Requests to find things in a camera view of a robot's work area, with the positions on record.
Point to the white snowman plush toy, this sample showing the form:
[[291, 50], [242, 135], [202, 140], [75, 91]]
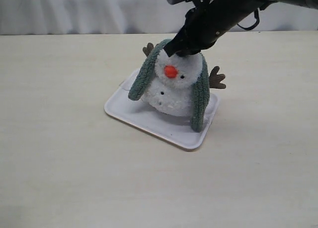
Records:
[[167, 83]]

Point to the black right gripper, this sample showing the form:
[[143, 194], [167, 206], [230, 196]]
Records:
[[203, 27]]

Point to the white backdrop curtain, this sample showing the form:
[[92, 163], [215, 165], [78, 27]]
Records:
[[56, 17]]

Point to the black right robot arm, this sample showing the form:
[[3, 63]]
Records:
[[246, 7]]

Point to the white plastic tray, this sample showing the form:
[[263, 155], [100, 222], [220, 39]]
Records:
[[140, 115]]

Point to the green fuzzy scarf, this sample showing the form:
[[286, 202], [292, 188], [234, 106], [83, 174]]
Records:
[[200, 103]]

